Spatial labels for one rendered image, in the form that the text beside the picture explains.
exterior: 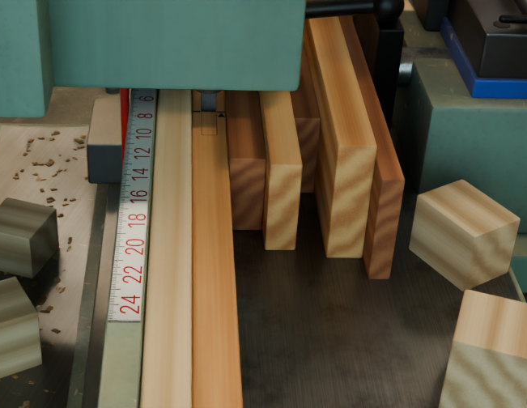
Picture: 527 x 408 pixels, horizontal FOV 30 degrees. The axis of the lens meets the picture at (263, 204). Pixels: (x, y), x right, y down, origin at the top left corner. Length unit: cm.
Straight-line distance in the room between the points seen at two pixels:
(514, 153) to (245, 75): 17
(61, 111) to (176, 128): 200
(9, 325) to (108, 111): 24
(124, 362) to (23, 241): 29
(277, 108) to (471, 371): 20
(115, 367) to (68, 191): 39
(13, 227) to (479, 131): 31
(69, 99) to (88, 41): 206
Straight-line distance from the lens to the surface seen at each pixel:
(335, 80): 57
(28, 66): 52
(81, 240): 72
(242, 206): 55
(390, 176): 50
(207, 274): 46
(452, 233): 52
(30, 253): 68
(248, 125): 56
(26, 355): 62
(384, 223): 51
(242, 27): 54
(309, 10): 57
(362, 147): 51
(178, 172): 51
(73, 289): 68
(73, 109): 255
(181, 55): 55
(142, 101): 57
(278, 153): 52
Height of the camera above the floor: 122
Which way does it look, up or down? 34 degrees down
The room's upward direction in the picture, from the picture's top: 4 degrees clockwise
